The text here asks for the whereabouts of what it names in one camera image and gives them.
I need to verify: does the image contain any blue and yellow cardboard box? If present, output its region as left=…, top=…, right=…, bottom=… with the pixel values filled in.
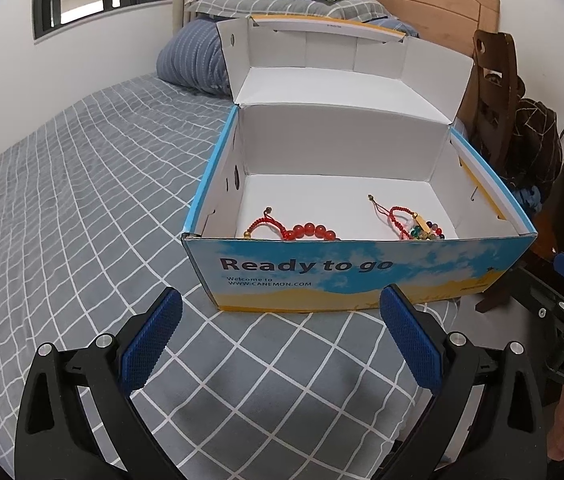
left=180, top=15, right=538, bottom=314

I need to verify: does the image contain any red cord bracelet wooden bead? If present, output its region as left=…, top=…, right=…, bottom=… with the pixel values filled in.
left=243, top=206, right=290, bottom=240

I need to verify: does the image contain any dark patterned garment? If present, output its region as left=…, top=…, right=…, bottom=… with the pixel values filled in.
left=504, top=96, right=564, bottom=203

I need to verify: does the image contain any multicolour bead bracelet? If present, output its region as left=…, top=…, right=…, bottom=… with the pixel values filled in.
left=408, top=219, right=449, bottom=242

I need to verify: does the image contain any blue cloth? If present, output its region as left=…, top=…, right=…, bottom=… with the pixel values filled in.
left=516, top=185, right=544, bottom=215

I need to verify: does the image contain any grey checked bed sheet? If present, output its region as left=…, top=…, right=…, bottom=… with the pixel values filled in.
left=0, top=72, right=463, bottom=480

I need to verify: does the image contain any blue striped pillow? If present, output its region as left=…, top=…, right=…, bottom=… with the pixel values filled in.
left=156, top=19, right=235, bottom=98

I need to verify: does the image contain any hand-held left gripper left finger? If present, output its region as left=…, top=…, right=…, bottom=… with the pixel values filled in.
left=16, top=287, right=184, bottom=480

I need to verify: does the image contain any wooden headboard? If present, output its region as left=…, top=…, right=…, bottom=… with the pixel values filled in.
left=247, top=0, right=502, bottom=61

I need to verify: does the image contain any dark wooden chair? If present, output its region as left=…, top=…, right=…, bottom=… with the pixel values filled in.
left=454, top=29, right=527, bottom=173

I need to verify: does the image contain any grey checked pillow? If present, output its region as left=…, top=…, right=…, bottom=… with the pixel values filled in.
left=184, top=0, right=420, bottom=38

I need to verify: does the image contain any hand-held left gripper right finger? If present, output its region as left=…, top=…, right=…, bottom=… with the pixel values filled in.
left=379, top=284, right=548, bottom=480

